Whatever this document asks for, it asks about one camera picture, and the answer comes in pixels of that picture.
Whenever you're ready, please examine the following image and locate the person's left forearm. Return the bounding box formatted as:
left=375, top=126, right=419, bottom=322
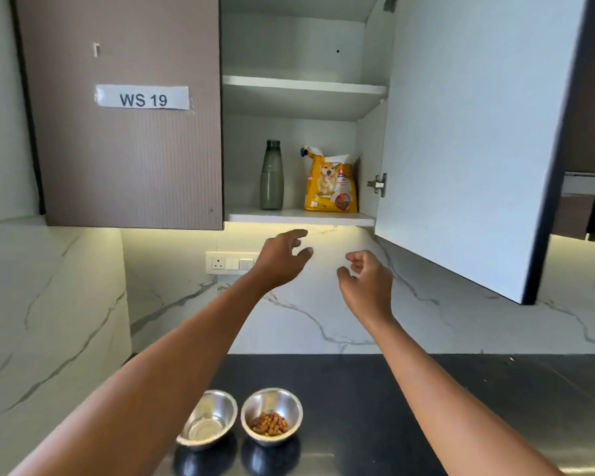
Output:
left=9, top=272, right=274, bottom=476

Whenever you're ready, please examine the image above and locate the dark hood cabinet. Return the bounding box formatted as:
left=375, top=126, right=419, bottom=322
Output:
left=550, top=0, right=595, bottom=243

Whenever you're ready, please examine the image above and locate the brown wall cabinet body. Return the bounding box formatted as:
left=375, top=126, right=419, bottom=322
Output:
left=220, top=0, right=393, bottom=229

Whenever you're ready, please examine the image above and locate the person's right forearm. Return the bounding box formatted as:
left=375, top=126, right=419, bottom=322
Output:
left=364, top=314, right=566, bottom=476

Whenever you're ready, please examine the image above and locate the white cabinet shelf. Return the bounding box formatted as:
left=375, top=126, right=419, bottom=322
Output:
left=221, top=75, right=389, bottom=122

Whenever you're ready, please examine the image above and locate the grey water bottle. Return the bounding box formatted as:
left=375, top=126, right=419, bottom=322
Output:
left=259, top=139, right=285, bottom=212

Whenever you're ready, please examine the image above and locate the person's left hand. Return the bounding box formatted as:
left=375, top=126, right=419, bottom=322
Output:
left=250, top=229, right=315, bottom=293

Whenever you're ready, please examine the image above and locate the person's right hand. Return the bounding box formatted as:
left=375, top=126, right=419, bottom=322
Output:
left=337, top=250, right=395, bottom=331

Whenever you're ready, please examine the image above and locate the yellow dog food bag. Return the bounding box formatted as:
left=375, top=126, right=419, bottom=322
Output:
left=299, top=145, right=360, bottom=214

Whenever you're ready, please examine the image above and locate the steel range hood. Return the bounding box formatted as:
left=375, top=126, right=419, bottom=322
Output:
left=561, top=171, right=595, bottom=198

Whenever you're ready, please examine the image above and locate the white switch panel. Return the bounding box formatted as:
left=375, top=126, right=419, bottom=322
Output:
left=205, top=251, right=264, bottom=276

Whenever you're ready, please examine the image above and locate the white paper label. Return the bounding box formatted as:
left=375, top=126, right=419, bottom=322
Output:
left=95, top=84, right=191, bottom=111

